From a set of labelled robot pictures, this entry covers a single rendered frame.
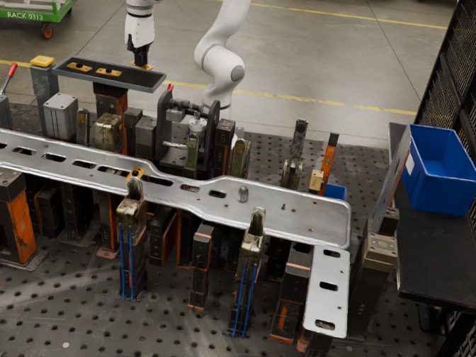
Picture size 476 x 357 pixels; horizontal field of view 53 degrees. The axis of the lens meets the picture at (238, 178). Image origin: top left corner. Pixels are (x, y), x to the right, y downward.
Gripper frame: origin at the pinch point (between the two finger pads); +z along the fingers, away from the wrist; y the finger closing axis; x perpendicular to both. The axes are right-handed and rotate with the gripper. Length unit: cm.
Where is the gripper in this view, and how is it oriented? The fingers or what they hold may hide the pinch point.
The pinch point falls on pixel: (141, 58)
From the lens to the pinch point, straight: 169.8
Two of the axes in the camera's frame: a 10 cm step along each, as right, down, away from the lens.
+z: -1.0, 8.0, 5.8
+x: 8.5, 3.8, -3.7
